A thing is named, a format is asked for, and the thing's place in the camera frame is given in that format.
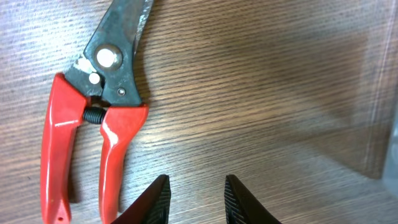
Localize red handled cutting pliers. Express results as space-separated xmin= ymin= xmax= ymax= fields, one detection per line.
xmin=40 ymin=0 xmax=153 ymax=223

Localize clear plastic container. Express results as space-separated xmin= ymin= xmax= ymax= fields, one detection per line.
xmin=363 ymin=1 xmax=397 ymax=197

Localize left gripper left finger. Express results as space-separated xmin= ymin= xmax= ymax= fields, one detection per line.
xmin=112 ymin=174 xmax=171 ymax=224

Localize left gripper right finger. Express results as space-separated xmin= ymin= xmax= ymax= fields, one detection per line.
xmin=224 ymin=174 xmax=281 ymax=224

